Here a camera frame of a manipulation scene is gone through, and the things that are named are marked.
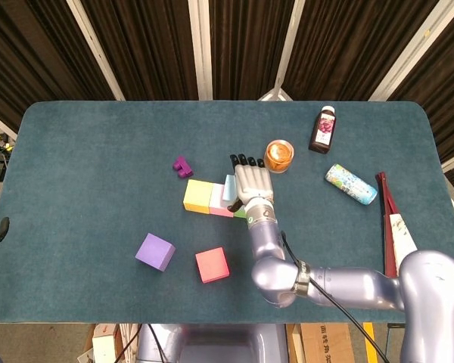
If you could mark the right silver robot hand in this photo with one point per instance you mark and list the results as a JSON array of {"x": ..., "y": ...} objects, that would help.
[{"x": 253, "y": 183}]

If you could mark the white partition foot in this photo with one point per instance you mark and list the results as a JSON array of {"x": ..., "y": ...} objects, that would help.
[{"x": 274, "y": 95}]

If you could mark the white cardboard box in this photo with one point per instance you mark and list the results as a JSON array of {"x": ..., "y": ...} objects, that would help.
[{"x": 104, "y": 348}]

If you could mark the pink foam cube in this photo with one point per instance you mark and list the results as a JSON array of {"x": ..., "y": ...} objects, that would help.
[{"x": 219, "y": 206}]

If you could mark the clear jar of rubber bands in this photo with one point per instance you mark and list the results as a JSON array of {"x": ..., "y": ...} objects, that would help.
[{"x": 279, "y": 155}]

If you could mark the printed drink can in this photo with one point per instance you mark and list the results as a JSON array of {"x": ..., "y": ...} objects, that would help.
[{"x": 352, "y": 184}]

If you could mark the lavender robot torso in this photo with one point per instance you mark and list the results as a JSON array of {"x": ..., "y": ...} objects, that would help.
[{"x": 219, "y": 344}]

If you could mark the light blue foam cube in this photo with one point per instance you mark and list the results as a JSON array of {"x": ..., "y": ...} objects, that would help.
[{"x": 229, "y": 187}]

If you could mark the teal table cloth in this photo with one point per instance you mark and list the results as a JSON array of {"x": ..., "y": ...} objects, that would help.
[{"x": 98, "y": 211}]

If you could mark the red foam cube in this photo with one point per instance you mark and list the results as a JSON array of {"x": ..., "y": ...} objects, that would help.
[{"x": 212, "y": 264}]

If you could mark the small purple toy block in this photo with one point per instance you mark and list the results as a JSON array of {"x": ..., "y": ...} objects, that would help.
[{"x": 182, "y": 168}]

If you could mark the green foam cube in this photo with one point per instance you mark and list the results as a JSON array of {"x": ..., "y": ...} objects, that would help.
[{"x": 240, "y": 214}]

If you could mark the yellow foam cube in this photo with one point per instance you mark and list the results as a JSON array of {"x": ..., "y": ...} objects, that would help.
[{"x": 198, "y": 193}]

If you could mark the light wooden board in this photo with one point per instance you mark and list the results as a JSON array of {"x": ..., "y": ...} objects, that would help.
[{"x": 297, "y": 348}]

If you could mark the red paper folding fan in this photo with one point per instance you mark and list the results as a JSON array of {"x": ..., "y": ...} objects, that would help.
[{"x": 401, "y": 234}]

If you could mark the right lavender robot arm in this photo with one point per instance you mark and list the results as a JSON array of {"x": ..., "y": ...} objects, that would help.
[{"x": 265, "y": 242}]

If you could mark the brown cardboard box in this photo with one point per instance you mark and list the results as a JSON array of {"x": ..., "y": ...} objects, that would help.
[{"x": 325, "y": 346}]

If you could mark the brown pleated curtain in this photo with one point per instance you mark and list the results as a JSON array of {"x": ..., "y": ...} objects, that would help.
[{"x": 147, "y": 45}]

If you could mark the dark juice bottle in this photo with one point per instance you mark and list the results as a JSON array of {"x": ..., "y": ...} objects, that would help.
[{"x": 322, "y": 130}]

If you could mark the purple foam cube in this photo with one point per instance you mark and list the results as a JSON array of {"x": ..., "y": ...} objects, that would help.
[{"x": 153, "y": 251}]

